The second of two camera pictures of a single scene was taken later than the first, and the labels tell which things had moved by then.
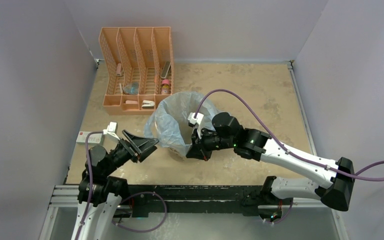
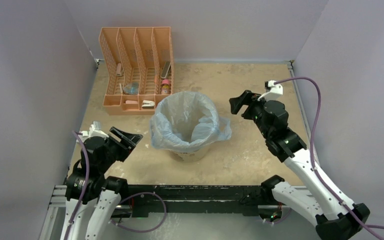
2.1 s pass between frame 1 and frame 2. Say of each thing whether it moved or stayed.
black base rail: stayed
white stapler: stayed
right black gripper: moved
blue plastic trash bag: stayed
